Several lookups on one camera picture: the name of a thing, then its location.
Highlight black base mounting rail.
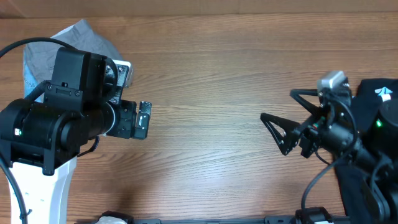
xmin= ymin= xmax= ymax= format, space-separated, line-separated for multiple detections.
xmin=74 ymin=211 xmax=349 ymax=224

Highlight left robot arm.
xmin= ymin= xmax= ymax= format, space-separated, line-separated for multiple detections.
xmin=1 ymin=47 xmax=152 ymax=223

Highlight grey cotton shorts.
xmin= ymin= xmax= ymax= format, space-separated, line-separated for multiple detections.
xmin=23 ymin=18 xmax=134 ymax=88

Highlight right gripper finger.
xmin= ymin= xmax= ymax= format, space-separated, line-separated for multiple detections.
xmin=290 ymin=89 xmax=322 ymax=117
xmin=260 ymin=113 xmax=300 ymax=156

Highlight folded blue denim jeans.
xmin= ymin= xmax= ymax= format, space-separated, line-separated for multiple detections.
xmin=23 ymin=62 xmax=39 ymax=97

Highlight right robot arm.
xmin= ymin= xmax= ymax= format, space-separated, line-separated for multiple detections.
xmin=260 ymin=88 xmax=397 ymax=223

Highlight black shirt with label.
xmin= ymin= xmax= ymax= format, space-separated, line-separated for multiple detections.
xmin=335 ymin=78 xmax=397 ymax=223

